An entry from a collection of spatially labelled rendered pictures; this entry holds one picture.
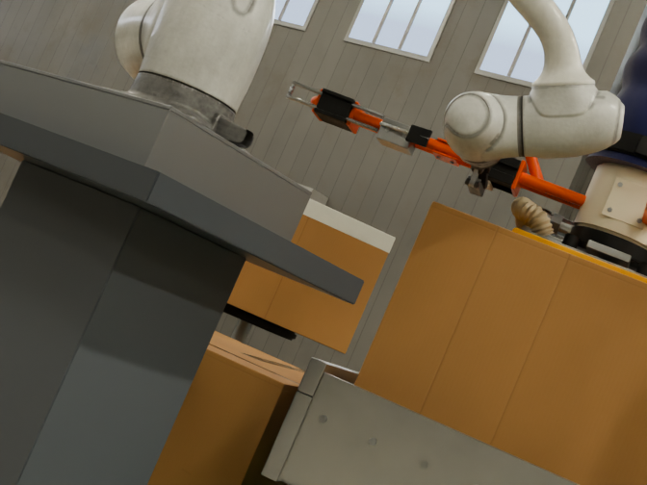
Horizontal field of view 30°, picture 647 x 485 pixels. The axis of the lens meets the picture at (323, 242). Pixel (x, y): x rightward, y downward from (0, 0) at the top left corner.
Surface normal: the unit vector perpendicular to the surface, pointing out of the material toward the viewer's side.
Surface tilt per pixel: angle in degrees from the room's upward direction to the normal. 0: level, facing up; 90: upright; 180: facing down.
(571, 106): 97
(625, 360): 90
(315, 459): 90
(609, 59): 90
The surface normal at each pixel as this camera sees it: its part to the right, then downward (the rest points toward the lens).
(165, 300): 0.77, 0.29
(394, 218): -0.51, -0.28
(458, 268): -0.24, -0.18
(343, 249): 0.20, 0.01
